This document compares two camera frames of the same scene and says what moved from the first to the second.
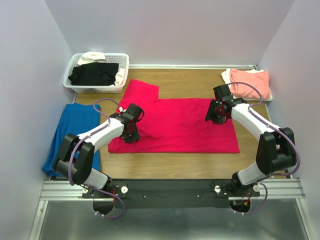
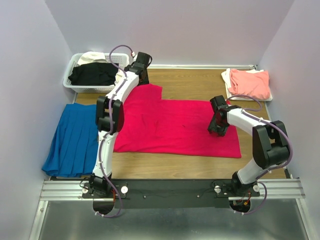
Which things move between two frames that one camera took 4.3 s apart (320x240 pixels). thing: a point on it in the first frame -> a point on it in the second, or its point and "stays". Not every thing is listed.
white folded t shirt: [226, 75] stays
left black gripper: [135, 137] -> [145, 81]
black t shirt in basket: [95, 74] stays
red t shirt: [172, 125] stays
